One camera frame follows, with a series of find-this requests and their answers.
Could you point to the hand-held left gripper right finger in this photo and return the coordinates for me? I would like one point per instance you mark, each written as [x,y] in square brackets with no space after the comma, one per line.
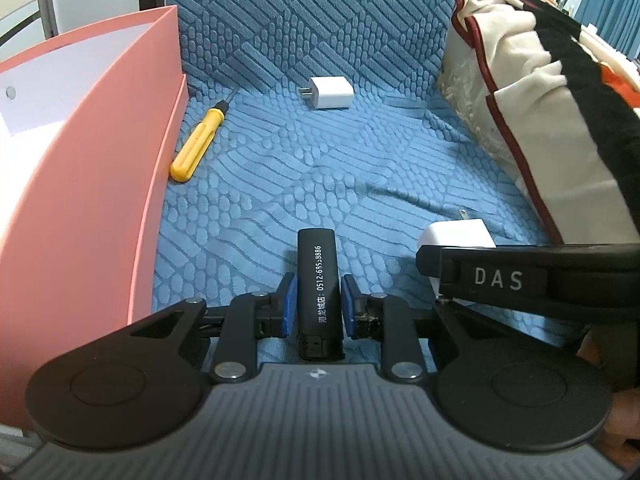
[349,305]

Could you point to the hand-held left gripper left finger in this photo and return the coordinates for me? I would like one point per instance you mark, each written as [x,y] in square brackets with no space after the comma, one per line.
[286,305]

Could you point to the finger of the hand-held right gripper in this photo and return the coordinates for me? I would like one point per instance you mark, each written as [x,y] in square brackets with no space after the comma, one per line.
[430,262]

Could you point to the black lighter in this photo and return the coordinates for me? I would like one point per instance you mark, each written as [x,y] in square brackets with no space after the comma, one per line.
[320,285]

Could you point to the white charger plug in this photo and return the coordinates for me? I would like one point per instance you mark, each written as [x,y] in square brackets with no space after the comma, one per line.
[460,234]
[330,92]

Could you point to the pink cardboard box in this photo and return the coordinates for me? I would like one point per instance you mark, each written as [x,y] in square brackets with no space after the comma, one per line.
[85,185]

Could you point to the person's right hand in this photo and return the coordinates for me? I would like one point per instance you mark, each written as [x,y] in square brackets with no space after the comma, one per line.
[627,425]

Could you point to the blue textured chair cushion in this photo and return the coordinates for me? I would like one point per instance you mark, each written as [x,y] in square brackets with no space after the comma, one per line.
[325,175]

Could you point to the cream red black blanket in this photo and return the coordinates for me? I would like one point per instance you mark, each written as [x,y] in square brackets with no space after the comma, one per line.
[525,110]

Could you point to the pink box lid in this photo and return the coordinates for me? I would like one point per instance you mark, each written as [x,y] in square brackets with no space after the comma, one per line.
[169,150]

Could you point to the blue curtain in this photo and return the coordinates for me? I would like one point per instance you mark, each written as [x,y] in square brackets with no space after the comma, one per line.
[610,0]

